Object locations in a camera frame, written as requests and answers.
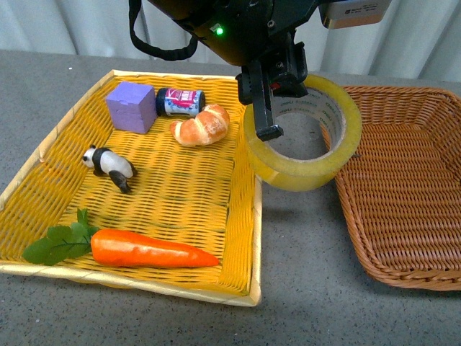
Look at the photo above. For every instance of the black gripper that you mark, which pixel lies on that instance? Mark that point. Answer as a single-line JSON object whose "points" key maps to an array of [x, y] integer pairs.
{"points": [[259, 37]]}

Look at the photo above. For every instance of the purple foam cube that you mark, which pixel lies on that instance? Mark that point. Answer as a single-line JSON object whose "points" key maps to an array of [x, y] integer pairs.
{"points": [[132, 107]]}

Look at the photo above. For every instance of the grey curtain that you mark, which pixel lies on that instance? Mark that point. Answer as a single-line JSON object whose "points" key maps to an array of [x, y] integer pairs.
{"points": [[414, 40]]}

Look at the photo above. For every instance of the yellow tape roll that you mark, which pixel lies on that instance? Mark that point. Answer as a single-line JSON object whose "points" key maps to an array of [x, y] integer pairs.
{"points": [[322, 132]]}

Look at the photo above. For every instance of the yellow wicker basket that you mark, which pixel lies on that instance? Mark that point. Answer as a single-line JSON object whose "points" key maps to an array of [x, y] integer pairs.
{"points": [[208, 197]]}

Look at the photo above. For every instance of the toy croissant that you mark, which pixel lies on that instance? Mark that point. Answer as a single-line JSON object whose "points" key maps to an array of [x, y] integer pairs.
{"points": [[207, 127]]}

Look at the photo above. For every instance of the beige wrist camera box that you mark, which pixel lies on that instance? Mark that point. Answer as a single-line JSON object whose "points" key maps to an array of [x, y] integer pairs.
{"points": [[343, 14]]}

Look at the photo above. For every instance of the toy panda figure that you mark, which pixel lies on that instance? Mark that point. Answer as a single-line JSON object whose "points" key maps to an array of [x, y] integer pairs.
{"points": [[105, 161]]}

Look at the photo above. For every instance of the brown wicker basket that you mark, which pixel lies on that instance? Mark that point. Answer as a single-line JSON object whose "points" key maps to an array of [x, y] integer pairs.
{"points": [[400, 192]]}

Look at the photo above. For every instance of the toy orange carrot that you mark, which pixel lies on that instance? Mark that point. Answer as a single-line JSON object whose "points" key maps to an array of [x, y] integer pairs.
{"points": [[112, 248]]}

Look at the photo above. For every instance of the small dark jar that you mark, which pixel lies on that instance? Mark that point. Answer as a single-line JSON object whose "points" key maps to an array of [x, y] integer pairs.
{"points": [[171, 101]]}

